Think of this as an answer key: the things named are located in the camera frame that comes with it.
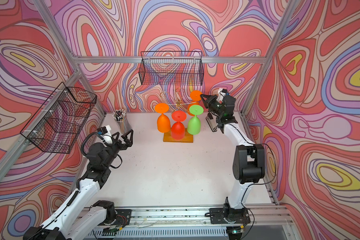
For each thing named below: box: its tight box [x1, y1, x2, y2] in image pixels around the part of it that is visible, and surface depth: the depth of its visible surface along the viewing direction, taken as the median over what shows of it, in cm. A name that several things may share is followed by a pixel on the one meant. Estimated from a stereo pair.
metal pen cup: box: [112, 109, 127, 122], surface depth 98 cm
